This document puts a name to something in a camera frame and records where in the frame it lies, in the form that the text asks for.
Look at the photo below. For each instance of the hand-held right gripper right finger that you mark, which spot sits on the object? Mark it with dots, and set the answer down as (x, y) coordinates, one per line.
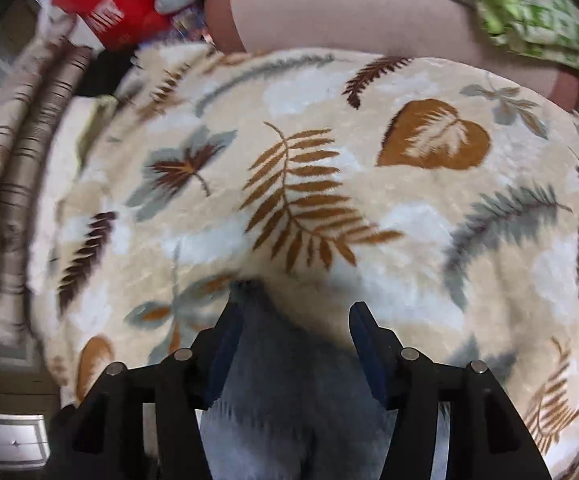
(369, 345)

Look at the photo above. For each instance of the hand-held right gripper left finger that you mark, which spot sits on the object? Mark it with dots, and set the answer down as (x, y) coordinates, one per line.
(224, 345)

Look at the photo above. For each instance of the blue denim pants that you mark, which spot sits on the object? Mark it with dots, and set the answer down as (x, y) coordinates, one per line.
(294, 385)

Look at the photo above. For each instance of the beige leaf-print blanket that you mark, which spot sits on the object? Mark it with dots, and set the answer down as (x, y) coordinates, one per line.
(319, 125)

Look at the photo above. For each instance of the white drawer cabinet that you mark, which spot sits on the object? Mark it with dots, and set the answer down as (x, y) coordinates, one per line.
(9, 437)

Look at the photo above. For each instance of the brown striped cushion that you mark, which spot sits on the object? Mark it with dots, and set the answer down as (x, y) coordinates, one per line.
(24, 160)

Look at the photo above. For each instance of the black cloth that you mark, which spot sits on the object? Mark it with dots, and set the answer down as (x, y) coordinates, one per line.
(109, 72)

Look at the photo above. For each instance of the colourful printed packet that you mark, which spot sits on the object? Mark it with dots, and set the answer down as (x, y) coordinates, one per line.
(192, 20)

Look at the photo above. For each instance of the pink bed sheet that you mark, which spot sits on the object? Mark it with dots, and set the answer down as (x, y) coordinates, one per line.
(344, 15)

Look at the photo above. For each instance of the red printed bag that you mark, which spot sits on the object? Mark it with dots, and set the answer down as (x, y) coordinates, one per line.
(114, 0)

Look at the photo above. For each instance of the green patterned cloth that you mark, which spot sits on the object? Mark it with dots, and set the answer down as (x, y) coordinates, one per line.
(534, 10)

